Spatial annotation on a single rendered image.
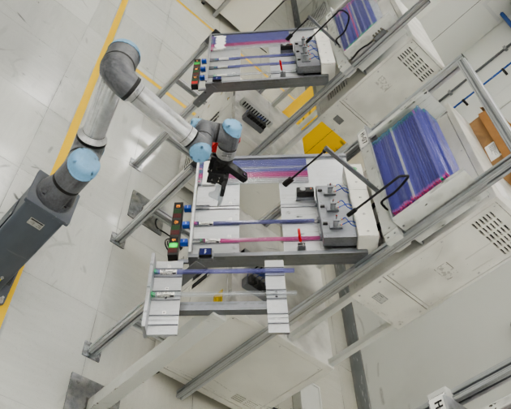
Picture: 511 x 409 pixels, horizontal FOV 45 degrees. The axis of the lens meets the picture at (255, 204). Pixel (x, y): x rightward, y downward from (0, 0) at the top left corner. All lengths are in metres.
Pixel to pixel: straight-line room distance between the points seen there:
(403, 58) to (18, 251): 2.30
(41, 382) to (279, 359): 1.04
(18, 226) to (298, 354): 1.34
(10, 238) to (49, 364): 0.57
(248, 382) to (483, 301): 1.63
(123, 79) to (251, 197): 2.14
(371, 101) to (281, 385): 1.73
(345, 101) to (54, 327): 2.05
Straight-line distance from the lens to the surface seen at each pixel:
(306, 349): 2.93
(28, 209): 2.46
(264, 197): 4.11
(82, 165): 2.33
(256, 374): 3.04
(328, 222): 2.54
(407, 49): 3.69
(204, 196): 2.78
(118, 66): 2.15
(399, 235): 2.41
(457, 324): 4.07
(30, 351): 2.78
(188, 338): 2.33
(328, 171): 2.92
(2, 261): 2.68
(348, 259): 2.51
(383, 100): 3.80
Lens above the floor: 2.12
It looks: 27 degrees down
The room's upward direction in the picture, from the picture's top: 50 degrees clockwise
